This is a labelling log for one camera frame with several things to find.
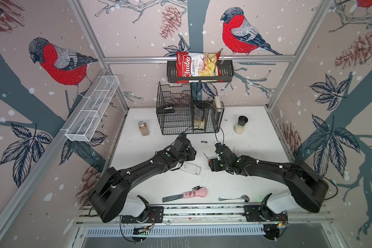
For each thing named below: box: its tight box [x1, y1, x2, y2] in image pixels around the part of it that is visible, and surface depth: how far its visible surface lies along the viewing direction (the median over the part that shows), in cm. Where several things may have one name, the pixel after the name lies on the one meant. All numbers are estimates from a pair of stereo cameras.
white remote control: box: [179, 161, 203, 176], surface depth 90 cm
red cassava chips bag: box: [176, 51, 223, 84], surface depth 89 cm
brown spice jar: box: [137, 120, 150, 136], surface depth 101 cm
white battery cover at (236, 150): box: [233, 146, 241, 155], surface depth 100 cm
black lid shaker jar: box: [234, 115, 249, 135], surface depth 100 cm
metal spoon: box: [218, 194, 251, 203], surface depth 81 cm
